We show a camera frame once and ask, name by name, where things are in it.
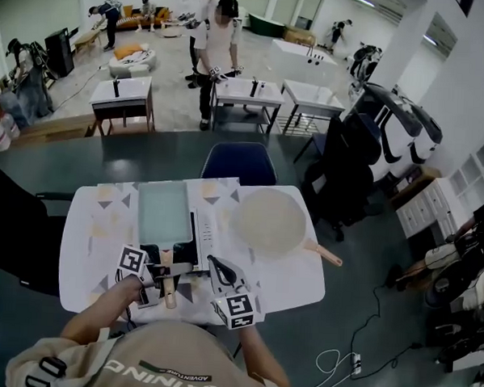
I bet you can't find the white power strip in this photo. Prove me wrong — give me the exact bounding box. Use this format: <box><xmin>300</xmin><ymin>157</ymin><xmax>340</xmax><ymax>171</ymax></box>
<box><xmin>349</xmin><ymin>351</ymin><xmax>364</xmax><ymax>376</ymax></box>

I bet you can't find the black and white massage chair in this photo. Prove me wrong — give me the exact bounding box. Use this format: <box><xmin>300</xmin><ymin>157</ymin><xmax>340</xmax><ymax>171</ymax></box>
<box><xmin>356</xmin><ymin>81</ymin><xmax>426</xmax><ymax>183</ymax></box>
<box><xmin>389</xmin><ymin>86</ymin><xmax>448</xmax><ymax>167</ymax></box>

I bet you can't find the white basin on metal stand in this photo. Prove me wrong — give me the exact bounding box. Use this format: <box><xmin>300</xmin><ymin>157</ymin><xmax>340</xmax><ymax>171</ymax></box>
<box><xmin>277</xmin><ymin>78</ymin><xmax>348</xmax><ymax>139</ymax></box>
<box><xmin>209</xmin><ymin>74</ymin><xmax>288</xmax><ymax>136</ymax></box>

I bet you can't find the person's left hand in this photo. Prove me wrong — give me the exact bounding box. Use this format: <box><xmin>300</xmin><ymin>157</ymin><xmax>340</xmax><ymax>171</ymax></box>
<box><xmin>113</xmin><ymin>273</ymin><xmax>145</xmax><ymax>304</ymax></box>

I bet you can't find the black floor cable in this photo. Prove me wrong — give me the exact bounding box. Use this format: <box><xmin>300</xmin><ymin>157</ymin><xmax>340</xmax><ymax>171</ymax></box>
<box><xmin>348</xmin><ymin>282</ymin><xmax>427</xmax><ymax>381</ymax></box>

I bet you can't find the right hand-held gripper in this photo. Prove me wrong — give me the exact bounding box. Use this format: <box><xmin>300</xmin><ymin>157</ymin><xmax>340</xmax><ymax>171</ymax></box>
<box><xmin>203</xmin><ymin>254</ymin><xmax>269</xmax><ymax>333</ymax></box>

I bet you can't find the orange pillow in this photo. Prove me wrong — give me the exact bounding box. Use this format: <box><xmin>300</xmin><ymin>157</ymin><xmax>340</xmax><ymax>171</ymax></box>
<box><xmin>112</xmin><ymin>43</ymin><xmax>138</xmax><ymax>61</ymax></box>

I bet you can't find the white bathtub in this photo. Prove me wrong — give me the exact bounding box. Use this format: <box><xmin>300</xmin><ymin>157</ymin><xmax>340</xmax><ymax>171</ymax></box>
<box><xmin>268</xmin><ymin>37</ymin><xmax>341</xmax><ymax>89</ymax></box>

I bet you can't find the white cable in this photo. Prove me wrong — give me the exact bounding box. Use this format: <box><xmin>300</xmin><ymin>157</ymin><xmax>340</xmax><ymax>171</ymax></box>
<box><xmin>301</xmin><ymin>347</ymin><xmax>357</xmax><ymax>387</ymax></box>

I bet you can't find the white round floor cushion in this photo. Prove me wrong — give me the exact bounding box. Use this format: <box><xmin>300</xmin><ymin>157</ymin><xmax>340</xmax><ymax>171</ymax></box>
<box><xmin>107</xmin><ymin>41</ymin><xmax>159</xmax><ymax>81</ymax></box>

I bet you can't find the wooden bench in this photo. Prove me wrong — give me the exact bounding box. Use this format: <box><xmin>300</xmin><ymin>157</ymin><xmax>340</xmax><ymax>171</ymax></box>
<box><xmin>72</xmin><ymin>27</ymin><xmax>103</xmax><ymax>57</ymax></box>

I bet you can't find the white basin on brown cabinet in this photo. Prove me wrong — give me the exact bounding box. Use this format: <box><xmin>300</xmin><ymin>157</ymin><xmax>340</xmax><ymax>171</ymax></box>
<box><xmin>86</xmin><ymin>72</ymin><xmax>159</xmax><ymax>140</ymax></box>

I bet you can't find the large clear water bottle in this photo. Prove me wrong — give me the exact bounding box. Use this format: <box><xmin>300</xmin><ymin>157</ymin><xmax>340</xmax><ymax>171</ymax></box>
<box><xmin>0</xmin><ymin>110</ymin><xmax>23</xmax><ymax>154</ymax></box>

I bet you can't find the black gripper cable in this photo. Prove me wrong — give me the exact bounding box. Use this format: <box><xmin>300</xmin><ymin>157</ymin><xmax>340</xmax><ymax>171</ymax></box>
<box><xmin>121</xmin><ymin>302</ymin><xmax>139</xmax><ymax>332</ymax></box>

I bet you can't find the person's left forearm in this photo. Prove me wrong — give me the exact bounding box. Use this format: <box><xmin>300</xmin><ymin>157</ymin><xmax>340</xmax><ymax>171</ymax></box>
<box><xmin>58</xmin><ymin>276</ymin><xmax>141</xmax><ymax>348</ymax></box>

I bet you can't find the dark green bathtub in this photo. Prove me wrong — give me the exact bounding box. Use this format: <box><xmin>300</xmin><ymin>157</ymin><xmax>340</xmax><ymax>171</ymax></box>
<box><xmin>247</xmin><ymin>12</ymin><xmax>287</xmax><ymax>40</ymax></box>

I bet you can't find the black cabinet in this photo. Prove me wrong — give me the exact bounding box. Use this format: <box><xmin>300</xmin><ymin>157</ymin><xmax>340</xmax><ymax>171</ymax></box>
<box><xmin>42</xmin><ymin>25</ymin><xmax>78</xmax><ymax>80</ymax></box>

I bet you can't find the black fabric chair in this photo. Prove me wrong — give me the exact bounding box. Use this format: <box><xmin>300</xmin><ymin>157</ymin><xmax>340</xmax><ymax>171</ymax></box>
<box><xmin>0</xmin><ymin>168</ymin><xmax>73</xmax><ymax>298</ymax></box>

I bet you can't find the blue plastic chair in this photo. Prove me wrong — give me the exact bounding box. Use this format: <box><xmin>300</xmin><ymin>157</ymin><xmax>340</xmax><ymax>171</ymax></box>
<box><xmin>199</xmin><ymin>139</ymin><xmax>280</xmax><ymax>188</ymax></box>

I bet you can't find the white drawer cabinet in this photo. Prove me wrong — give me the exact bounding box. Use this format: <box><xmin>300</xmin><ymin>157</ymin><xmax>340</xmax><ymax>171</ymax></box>
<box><xmin>393</xmin><ymin>173</ymin><xmax>463</xmax><ymax>242</ymax></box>

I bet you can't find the white glazed cabinet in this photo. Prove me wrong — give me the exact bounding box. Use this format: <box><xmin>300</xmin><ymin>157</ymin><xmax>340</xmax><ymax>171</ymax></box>
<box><xmin>446</xmin><ymin>124</ymin><xmax>484</xmax><ymax>211</ymax></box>

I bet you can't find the round cream pan wooden handle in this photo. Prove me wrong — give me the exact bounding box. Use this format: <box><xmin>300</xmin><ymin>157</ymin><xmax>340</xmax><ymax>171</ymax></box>
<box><xmin>227</xmin><ymin>186</ymin><xmax>347</xmax><ymax>269</ymax></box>

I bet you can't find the black office chair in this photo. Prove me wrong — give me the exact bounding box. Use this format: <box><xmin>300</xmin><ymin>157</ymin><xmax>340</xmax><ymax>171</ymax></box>
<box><xmin>299</xmin><ymin>110</ymin><xmax>387</xmax><ymax>244</ymax></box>

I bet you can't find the person's beige shirt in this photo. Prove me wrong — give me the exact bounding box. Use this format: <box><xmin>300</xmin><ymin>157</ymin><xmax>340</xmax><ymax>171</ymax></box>
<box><xmin>4</xmin><ymin>311</ymin><xmax>305</xmax><ymax>387</ymax></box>

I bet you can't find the white and black induction stove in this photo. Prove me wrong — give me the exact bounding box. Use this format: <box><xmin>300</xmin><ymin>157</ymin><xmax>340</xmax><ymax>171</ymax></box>
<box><xmin>134</xmin><ymin>205</ymin><xmax>222</xmax><ymax>284</ymax></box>

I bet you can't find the orange sofa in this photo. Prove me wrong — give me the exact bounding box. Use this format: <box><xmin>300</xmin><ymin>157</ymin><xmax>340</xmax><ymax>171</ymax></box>
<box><xmin>114</xmin><ymin>2</ymin><xmax>172</xmax><ymax>33</ymax></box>

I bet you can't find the rectangular frying pan wooden handle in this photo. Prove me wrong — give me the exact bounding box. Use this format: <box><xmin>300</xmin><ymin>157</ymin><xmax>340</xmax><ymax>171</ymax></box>
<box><xmin>131</xmin><ymin>179</ymin><xmax>198</xmax><ymax>311</ymax></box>

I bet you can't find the person's right forearm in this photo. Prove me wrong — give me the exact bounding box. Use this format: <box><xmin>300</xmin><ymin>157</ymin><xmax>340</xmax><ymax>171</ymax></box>
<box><xmin>234</xmin><ymin>324</ymin><xmax>297</xmax><ymax>387</ymax></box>

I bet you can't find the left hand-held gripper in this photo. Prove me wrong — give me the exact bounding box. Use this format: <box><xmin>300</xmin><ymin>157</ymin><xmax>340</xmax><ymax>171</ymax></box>
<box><xmin>112</xmin><ymin>243</ymin><xmax>196</xmax><ymax>311</ymax></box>

